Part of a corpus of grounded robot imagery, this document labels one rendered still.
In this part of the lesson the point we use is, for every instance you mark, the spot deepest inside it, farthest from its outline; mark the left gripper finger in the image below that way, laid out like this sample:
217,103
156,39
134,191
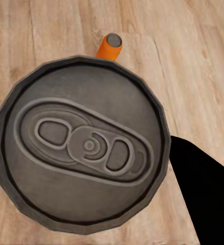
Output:
201,180

